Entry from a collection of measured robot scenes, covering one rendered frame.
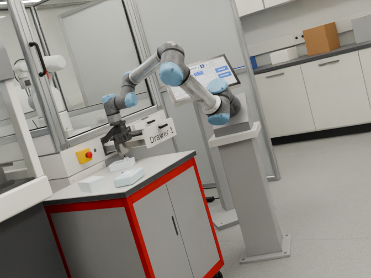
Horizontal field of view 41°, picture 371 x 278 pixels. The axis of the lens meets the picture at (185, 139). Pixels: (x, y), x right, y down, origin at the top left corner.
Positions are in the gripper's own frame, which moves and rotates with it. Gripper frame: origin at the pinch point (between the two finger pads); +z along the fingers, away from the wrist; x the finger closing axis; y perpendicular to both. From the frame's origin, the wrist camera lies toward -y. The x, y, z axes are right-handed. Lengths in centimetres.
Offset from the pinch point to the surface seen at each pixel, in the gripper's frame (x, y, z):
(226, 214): 100, 23, 77
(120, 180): -48, 17, 2
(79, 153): -5.9, -21.5, -8.5
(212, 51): 188, 28, -43
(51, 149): -12.8, -33.2, -15.5
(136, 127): 46.4, -5.7, -9.5
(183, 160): -10.7, 36.9, 7.2
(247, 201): 22, 57, 46
